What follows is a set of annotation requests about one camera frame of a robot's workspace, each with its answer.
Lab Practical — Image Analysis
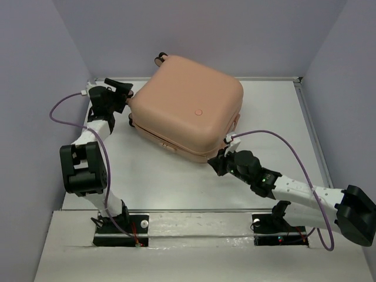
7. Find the pink hard-shell suitcase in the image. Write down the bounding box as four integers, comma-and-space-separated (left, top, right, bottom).
129, 52, 244, 163

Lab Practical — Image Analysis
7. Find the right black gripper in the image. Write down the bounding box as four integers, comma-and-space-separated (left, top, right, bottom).
206, 146, 252, 185

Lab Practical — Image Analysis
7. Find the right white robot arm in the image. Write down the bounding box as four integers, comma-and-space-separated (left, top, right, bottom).
207, 150, 375, 247

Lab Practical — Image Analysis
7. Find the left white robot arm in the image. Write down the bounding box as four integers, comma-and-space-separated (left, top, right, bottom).
59, 78, 133, 234

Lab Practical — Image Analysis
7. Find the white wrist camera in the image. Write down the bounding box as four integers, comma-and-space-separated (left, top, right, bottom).
85, 81, 97, 96
224, 133, 241, 157

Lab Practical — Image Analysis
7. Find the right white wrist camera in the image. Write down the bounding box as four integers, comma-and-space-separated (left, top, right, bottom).
224, 133, 241, 157

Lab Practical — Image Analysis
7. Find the aluminium rail front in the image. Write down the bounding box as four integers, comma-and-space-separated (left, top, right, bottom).
129, 208, 272, 213

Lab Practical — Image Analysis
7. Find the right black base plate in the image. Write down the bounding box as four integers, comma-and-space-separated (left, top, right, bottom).
250, 214, 309, 246

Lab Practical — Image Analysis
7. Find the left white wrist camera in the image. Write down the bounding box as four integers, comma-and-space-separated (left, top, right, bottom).
85, 81, 97, 96

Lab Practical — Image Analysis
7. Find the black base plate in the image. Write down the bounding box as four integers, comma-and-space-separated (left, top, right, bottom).
250, 214, 309, 246
90, 213, 149, 247

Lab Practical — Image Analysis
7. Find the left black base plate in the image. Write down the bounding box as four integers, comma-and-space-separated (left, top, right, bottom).
90, 213, 149, 247

